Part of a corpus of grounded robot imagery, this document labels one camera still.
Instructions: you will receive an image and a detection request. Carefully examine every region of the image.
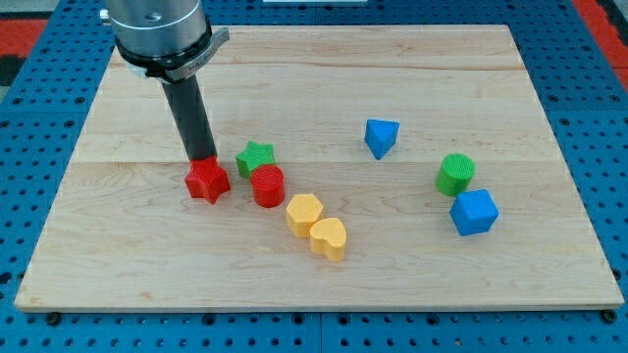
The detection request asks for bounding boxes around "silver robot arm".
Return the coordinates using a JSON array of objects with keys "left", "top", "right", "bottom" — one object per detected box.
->
[{"left": 98, "top": 0, "right": 230, "bottom": 84}]

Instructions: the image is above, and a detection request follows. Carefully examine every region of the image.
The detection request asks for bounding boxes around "green star block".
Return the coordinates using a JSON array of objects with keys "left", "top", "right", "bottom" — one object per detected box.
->
[{"left": 235, "top": 140, "right": 275, "bottom": 179}]

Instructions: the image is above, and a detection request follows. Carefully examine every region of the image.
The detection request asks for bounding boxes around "blue triangle block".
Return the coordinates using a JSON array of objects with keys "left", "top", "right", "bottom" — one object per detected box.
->
[{"left": 364, "top": 119, "right": 399, "bottom": 160}]

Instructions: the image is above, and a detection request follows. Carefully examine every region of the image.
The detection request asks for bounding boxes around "red star block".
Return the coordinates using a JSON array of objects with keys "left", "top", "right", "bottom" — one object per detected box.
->
[{"left": 184, "top": 156, "right": 231, "bottom": 204}]

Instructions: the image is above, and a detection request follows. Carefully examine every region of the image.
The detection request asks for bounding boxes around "yellow hexagon block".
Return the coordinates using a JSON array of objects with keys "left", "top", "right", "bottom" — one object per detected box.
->
[{"left": 286, "top": 194, "right": 324, "bottom": 238}]

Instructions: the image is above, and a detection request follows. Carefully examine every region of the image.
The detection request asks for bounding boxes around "red cylinder block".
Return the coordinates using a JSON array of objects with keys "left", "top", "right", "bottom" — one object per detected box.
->
[{"left": 250, "top": 165, "right": 286, "bottom": 208}]

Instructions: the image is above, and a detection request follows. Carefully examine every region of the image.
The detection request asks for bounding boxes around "light wooden board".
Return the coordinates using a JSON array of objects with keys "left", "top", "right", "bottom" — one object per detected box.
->
[{"left": 15, "top": 25, "right": 624, "bottom": 313}]

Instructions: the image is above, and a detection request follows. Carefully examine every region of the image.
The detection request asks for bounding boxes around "yellow heart block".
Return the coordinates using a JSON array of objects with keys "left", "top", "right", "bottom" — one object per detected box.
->
[{"left": 309, "top": 218, "right": 347, "bottom": 262}]

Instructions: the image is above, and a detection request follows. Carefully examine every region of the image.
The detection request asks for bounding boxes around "green cylinder block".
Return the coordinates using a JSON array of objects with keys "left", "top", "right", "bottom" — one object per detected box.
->
[{"left": 436, "top": 153, "right": 476, "bottom": 196}]

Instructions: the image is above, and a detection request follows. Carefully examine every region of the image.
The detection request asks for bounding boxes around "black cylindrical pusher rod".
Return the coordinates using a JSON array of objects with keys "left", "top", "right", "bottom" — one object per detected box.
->
[{"left": 162, "top": 76, "right": 217, "bottom": 161}]

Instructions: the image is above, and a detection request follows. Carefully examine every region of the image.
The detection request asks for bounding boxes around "blue cube block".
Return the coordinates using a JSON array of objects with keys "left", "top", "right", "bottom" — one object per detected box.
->
[{"left": 449, "top": 189, "right": 499, "bottom": 236}]

